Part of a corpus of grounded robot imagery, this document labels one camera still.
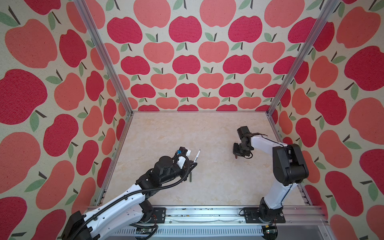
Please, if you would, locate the left aluminium frame post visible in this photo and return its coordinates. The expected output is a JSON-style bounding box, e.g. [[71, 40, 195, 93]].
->
[[74, 1, 134, 118]]

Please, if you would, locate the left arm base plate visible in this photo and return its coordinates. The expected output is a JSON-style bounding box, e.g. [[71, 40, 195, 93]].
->
[[136, 208, 167, 224]]

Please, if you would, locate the aluminium front rail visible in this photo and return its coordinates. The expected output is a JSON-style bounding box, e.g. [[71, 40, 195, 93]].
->
[[85, 206, 336, 240]]

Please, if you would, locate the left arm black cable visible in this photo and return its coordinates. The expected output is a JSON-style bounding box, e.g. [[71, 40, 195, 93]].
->
[[67, 152, 191, 240]]

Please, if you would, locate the right aluminium frame post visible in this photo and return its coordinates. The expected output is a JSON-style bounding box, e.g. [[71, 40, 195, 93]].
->
[[266, 0, 341, 117]]

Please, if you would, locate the aluminium frame post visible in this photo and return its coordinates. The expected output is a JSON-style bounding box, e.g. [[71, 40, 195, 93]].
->
[[266, 0, 341, 117], [74, 1, 134, 118]]

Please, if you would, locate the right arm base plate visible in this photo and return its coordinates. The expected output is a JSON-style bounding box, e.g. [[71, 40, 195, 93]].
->
[[239, 208, 286, 224]]

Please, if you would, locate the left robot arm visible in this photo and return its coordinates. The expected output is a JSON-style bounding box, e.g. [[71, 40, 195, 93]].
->
[[61, 153, 197, 240]]

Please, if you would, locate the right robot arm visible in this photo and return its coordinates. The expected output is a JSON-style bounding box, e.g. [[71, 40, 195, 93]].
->
[[233, 126, 309, 223]]

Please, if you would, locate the white pen brown end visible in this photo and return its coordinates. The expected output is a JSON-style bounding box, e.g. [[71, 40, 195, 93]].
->
[[194, 150, 201, 163]]

